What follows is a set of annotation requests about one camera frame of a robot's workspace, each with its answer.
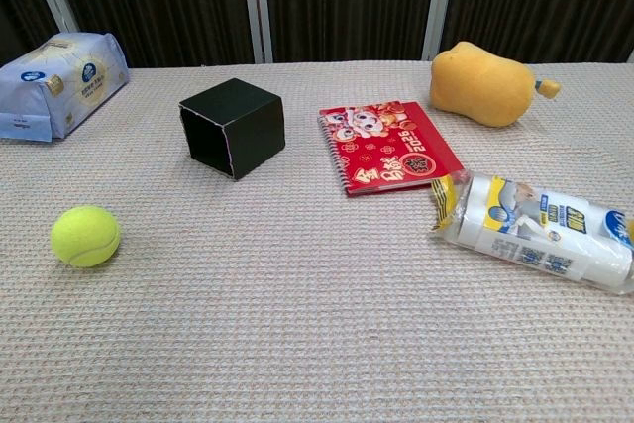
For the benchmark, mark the yellow tennis ball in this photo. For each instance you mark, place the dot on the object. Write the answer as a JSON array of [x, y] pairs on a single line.
[[85, 236]]

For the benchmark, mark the black open cube box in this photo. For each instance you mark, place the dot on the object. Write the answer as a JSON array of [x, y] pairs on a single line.
[[247, 126]]

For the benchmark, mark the red spiral notebook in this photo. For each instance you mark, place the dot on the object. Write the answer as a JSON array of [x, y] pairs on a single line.
[[391, 150]]

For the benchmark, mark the woven beige tablecloth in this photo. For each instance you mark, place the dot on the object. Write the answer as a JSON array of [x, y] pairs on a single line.
[[307, 294]]

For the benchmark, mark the yellow plush toy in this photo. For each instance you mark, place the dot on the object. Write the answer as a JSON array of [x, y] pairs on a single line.
[[478, 83]]

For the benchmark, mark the lint roller refill pack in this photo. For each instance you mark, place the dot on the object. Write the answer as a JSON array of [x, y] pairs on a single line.
[[535, 230]]

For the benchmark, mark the blue tissue pack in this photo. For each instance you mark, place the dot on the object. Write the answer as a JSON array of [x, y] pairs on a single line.
[[59, 86]]

